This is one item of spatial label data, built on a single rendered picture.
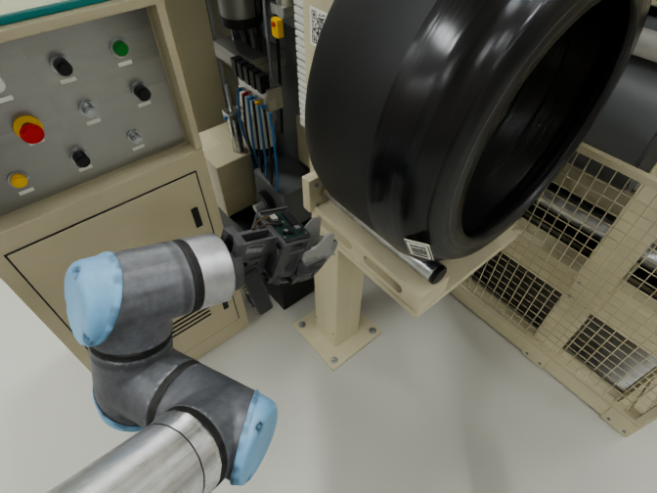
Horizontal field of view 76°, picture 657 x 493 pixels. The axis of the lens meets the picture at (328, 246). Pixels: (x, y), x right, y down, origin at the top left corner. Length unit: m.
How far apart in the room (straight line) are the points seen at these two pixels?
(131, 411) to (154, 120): 0.78
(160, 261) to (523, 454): 1.49
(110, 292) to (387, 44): 0.42
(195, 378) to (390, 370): 1.30
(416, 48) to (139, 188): 0.82
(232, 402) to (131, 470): 0.12
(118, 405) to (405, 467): 1.22
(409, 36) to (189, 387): 0.47
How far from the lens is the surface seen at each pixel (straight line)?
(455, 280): 0.99
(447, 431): 1.70
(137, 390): 0.53
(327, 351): 1.75
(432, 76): 0.54
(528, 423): 1.80
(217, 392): 0.49
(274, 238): 0.54
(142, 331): 0.50
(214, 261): 0.51
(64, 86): 1.08
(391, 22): 0.59
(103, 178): 1.19
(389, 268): 0.90
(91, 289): 0.47
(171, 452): 0.43
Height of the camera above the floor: 1.56
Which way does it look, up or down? 48 degrees down
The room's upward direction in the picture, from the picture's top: straight up
